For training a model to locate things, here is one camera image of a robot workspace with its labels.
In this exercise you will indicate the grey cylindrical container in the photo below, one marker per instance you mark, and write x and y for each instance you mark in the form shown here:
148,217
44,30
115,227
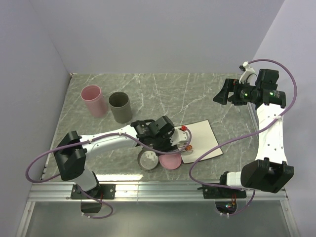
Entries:
120,106

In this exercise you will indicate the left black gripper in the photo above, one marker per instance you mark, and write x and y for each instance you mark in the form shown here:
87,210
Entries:
168,147

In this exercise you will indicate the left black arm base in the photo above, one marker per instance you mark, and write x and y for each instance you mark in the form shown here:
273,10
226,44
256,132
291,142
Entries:
104,192

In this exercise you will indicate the aluminium rail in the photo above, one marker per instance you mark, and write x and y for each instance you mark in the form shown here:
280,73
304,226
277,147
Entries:
125,191

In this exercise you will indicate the metal tongs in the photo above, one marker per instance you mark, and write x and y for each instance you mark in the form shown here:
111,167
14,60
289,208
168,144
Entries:
177,149

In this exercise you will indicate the grey round lid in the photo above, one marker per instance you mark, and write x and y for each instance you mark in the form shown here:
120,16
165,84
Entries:
147,160

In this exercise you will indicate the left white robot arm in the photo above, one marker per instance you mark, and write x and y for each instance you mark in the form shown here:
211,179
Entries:
74,149

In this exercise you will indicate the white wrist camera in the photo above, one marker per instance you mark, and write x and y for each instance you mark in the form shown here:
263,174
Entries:
180,136
248,72

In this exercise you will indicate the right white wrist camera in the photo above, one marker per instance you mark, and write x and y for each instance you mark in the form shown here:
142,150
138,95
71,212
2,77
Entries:
248,72

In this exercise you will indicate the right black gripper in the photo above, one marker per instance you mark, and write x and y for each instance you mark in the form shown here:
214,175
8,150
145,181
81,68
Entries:
230,85

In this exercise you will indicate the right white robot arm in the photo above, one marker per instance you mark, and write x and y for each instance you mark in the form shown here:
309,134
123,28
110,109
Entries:
269,172

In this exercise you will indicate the white square plate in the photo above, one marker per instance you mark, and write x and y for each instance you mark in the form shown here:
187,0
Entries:
203,139

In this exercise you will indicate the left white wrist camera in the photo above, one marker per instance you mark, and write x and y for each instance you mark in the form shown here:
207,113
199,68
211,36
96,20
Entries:
180,136

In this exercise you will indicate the pink cylindrical container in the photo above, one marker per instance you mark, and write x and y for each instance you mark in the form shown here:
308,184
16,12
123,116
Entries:
94,100

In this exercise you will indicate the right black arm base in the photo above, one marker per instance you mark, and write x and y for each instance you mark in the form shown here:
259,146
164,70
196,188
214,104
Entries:
225,198

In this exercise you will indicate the pink round lid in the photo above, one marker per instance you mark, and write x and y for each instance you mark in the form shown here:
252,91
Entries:
170,162

